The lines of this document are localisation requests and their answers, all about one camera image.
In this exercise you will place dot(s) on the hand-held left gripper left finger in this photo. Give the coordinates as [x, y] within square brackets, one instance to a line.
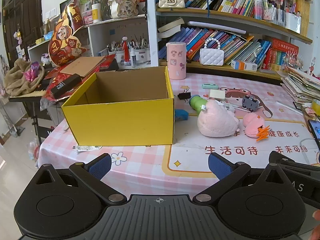
[100, 166]

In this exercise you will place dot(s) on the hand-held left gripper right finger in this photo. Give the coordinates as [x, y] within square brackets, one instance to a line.
[220, 166]

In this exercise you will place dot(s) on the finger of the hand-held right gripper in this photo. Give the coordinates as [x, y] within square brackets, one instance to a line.
[292, 162]

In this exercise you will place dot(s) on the large pink plush toy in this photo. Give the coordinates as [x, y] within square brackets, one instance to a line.
[215, 122]

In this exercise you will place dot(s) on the yellow cardboard box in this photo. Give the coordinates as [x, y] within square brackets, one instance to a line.
[117, 122]

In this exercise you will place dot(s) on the green plastic toy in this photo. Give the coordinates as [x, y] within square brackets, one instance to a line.
[196, 102]

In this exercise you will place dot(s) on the grey toy car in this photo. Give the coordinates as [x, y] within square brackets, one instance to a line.
[250, 103]

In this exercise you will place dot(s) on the person's right hand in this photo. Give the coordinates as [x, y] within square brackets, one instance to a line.
[317, 216]

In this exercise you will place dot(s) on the crumpled silver wrapper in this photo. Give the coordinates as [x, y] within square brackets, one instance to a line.
[83, 148]

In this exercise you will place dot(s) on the black smartphone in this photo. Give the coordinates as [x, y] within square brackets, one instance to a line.
[315, 132]

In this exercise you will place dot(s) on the pink checked tablecloth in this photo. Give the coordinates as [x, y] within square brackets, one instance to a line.
[140, 160]

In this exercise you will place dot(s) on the small pink plush toy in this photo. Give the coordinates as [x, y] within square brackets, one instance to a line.
[251, 125]

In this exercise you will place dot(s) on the yellow paper pad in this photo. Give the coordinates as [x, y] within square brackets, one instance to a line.
[316, 104]

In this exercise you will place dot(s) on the blue rubber block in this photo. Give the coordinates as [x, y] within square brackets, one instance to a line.
[181, 115]

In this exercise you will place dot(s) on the cream white rectangular block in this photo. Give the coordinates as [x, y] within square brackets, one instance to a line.
[217, 94]

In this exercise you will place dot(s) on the black electronic keyboard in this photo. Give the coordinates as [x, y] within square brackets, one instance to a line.
[42, 116]

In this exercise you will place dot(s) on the stack of paper booklets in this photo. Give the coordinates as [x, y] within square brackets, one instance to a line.
[302, 85]

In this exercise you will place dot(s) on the black binder clip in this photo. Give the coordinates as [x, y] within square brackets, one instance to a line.
[184, 96]

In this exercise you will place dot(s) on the black long box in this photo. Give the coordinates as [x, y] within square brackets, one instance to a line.
[66, 85]

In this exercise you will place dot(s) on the red festive paper pile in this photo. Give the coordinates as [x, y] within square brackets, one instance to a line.
[56, 74]

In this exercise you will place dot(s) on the pink floral ornament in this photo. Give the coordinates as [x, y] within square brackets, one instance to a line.
[295, 60]

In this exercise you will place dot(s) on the brown cardboard sheet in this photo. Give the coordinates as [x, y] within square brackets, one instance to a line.
[83, 65]

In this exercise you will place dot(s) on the white blue small carton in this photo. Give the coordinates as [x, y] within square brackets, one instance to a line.
[243, 65]

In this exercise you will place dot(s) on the pink sticker tumbler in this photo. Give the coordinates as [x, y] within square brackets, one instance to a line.
[176, 60]

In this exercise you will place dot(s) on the pink purple foil ribbon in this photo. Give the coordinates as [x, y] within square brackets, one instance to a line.
[31, 71]

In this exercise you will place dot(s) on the red tassel ornament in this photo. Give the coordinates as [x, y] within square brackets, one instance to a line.
[125, 51]

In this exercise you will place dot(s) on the brown fuzzy cloth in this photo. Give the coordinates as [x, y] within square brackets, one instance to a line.
[17, 80]

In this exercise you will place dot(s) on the red fortune god decoration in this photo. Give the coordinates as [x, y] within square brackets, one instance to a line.
[63, 37]

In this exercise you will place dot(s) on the white pen container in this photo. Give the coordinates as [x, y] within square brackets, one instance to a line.
[292, 21]

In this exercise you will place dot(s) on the white shelf unit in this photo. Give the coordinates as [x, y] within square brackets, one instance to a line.
[151, 30]

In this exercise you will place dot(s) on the thick cream paperback book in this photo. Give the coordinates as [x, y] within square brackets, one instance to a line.
[171, 27]

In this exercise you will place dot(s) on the pink box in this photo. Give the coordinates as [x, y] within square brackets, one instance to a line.
[87, 18]

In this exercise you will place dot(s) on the wooden bookshelf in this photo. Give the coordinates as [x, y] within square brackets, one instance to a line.
[220, 14]

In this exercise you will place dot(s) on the clear pen organizer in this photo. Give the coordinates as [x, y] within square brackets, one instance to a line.
[273, 11]

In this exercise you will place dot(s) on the white jar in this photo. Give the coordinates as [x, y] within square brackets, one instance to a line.
[96, 12]

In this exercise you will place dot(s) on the pastel bottle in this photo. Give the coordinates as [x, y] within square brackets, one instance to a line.
[258, 5]

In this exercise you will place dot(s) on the white rabbit decoration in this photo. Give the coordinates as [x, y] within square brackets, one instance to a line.
[123, 2]

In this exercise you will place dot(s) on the dark wooden door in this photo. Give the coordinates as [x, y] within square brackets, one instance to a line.
[12, 17]

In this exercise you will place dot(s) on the white wall switch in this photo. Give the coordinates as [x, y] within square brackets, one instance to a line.
[53, 13]

